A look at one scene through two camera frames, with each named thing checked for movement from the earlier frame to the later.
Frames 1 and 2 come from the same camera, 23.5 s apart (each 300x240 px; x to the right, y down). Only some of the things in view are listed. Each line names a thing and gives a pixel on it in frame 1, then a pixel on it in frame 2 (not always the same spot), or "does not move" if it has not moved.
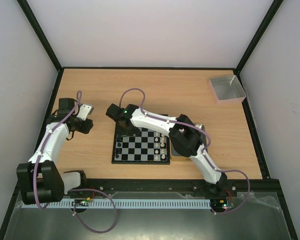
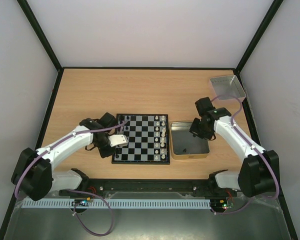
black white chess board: x=149 y=146 does not move
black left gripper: x=86 y=129 -> x=104 y=154
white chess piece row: x=162 y=145 does not move
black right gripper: x=123 y=124 -> x=196 y=129
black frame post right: x=270 y=14 does not move
